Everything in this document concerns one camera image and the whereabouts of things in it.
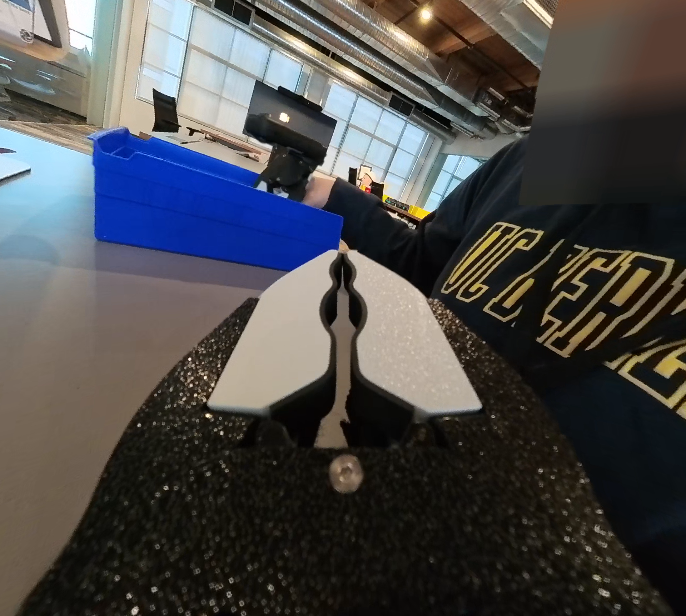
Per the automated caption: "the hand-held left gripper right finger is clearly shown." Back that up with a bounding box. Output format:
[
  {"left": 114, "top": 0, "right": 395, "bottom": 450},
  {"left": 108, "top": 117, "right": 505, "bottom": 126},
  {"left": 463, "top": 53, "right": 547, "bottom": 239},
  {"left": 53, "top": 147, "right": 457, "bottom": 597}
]
[{"left": 344, "top": 251, "right": 484, "bottom": 446}]

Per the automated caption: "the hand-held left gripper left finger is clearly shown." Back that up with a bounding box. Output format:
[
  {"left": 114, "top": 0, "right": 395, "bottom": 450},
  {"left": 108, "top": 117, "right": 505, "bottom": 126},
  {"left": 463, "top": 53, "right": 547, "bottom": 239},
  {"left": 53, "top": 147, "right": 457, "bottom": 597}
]
[{"left": 206, "top": 251, "right": 345, "bottom": 441}]

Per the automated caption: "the blue plastic bin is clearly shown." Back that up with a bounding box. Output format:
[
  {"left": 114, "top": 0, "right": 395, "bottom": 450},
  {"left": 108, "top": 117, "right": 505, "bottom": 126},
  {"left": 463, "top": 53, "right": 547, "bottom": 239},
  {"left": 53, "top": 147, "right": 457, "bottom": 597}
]
[{"left": 88, "top": 127, "right": 345, "bottom": 272}]

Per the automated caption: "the person's right hand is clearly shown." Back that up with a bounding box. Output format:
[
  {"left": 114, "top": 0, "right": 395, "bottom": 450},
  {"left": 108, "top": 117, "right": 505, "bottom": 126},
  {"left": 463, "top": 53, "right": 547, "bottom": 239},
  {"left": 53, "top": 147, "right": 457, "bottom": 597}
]
[{"left": 302, "top": 177, "right": 337, "bottom": 209}]

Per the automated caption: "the pale office desk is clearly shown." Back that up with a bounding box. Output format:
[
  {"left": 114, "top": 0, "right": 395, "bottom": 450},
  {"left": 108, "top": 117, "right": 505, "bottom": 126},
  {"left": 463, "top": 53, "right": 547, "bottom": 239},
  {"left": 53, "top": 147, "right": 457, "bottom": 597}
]
[{"left": 139, "top": 127, "right": 269, "bottom": 162}]

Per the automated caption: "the large black monitor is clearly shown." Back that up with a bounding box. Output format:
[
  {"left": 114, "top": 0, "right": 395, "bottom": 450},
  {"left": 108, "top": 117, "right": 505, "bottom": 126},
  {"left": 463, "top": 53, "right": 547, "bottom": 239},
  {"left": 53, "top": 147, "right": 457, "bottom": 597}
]
[{"left": 243, "top": 79, "right": 339, "bottom": 153}]

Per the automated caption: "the cluttered equipment desk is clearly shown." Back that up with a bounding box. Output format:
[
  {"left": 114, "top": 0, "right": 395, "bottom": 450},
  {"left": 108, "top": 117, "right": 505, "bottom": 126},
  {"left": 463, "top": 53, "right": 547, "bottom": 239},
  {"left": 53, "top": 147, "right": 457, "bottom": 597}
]
[{"left": 347, "top": 165, "right": 432, "bottom": 225}]

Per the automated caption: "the black high-back chair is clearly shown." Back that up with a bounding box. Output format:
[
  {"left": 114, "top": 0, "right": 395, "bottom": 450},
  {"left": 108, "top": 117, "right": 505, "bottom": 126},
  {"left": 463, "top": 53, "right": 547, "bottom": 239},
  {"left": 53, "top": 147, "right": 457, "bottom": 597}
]
[{"left": 151, "top": 88, "right": 181, "bottom": 134}]

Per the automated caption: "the person's navy printed sweatshirt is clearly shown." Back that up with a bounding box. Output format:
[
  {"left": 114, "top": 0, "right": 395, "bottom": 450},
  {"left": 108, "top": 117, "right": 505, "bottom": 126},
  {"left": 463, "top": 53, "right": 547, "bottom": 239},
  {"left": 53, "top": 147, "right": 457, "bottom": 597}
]
[{"left": 343, "top": 136, "right": 686, "bottom": 579}]

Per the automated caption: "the long silver ventilation duct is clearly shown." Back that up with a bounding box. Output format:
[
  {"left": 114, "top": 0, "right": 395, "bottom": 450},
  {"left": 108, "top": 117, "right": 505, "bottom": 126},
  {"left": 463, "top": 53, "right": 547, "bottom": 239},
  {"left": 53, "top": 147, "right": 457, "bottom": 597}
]
[{"left": 185, "top": 0, "right": 531, "bottom": 137}]

